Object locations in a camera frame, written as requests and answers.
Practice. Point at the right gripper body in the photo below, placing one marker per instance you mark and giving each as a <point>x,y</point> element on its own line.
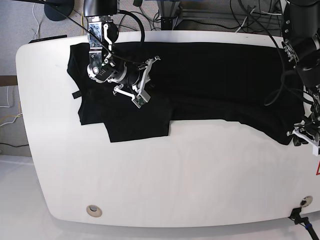
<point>131,79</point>

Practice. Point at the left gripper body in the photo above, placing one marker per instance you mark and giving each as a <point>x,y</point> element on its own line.
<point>308,131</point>

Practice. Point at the black T-shirt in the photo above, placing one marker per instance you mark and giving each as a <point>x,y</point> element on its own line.
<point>192,81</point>

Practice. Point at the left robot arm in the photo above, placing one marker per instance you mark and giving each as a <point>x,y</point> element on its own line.
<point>300,29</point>

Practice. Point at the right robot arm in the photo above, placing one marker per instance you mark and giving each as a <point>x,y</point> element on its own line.
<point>104,65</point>

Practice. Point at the red warning sticker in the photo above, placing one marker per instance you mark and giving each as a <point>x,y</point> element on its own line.
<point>318,169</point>

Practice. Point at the right table grommet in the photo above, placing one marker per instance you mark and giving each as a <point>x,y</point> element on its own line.
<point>306,201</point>

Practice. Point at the table grommet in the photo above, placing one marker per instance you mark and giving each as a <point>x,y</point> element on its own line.
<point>306,201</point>
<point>94,211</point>

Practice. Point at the black table clamp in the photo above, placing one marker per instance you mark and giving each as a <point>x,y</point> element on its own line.
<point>304,221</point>

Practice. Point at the left table grommet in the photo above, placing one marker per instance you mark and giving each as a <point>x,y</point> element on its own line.
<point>94,211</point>

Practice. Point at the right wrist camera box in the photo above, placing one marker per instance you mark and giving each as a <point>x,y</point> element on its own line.
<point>141,99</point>

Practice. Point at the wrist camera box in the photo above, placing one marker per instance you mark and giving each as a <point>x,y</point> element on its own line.
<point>316,150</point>
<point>141,99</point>

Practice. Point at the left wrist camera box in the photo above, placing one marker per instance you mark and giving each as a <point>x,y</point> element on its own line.
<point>316,150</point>

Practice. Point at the aluminium frame rail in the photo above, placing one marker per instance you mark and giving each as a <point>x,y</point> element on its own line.
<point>169,11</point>

